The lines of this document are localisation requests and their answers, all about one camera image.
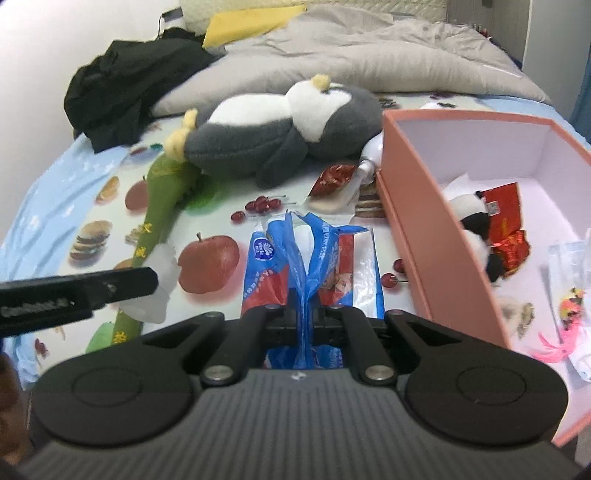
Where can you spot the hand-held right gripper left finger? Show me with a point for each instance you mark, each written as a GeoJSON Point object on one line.
{"type": "Point", "coordinates": [281, 325]}

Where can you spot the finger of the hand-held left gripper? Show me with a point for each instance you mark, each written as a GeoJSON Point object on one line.
{"type": "Point", "coordinates": [124, 284]}

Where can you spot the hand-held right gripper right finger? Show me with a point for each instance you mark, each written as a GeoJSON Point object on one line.
{"type": "Point", "coordinates": [330, 325]}

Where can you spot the white tissue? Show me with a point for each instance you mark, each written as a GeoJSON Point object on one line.
{"type": "Point", "coordinates": [159, 277]}

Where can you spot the blue snack bag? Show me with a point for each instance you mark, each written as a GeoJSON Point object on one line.
{"type": "Point", "coordinates": [323, 277]}

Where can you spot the pink cardboard box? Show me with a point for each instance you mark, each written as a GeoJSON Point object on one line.
{"type": "Point", "coordinates": [415, 230]}

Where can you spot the small panda plush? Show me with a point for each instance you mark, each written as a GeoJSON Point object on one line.
{"type": "Point", "coordinates": [475, 221]}

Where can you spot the small beige trinket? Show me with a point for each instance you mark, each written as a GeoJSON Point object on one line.
{"type": "Point", "coordinates": [517, 314]}

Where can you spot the red wrapper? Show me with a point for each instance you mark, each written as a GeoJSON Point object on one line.
{"type": "Point", "coordinates": [512, 251]}

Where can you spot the clear plastic packet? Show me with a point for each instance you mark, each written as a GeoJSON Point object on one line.
{"type": "Point", "coordinates": [568, 267]}

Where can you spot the person's left forearm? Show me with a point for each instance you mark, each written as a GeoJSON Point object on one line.
{"type": "Point", "coordinates": [11, 397]}

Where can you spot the green plush stick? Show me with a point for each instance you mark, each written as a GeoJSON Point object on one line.
{"type": "Point", "coordinates": [161, 198]}

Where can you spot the fruit printed bedsheet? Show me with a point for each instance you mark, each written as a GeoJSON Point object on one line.
{"type": "Point", "coordinates": [69, 194]}

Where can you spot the red snack packet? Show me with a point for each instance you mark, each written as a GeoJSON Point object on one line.
{"type": "Point", "coordinates": [332, 180]}

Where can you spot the white plastic bottle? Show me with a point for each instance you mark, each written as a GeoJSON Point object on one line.
{"type": "Point", "coordinates": [371, 154]}

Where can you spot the grey white penguin plush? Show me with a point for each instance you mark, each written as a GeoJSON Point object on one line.
{"type": "Point", "coordinates": [277, 138]}

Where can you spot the black clothes pile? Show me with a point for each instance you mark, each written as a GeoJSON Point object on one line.
{"type": "Point", "coordinates": [120, 83]}

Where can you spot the grey duvet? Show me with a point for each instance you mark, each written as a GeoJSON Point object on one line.
{"type": "Point", "coordinates": [392, 55]}

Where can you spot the yellow pillow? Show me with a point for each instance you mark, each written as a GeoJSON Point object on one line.
{"type": "Point", "coordinates": [249, 25]}

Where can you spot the blue curtain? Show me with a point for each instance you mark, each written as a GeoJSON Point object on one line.
{"type": "Point", "coordinates": [584, 115]}

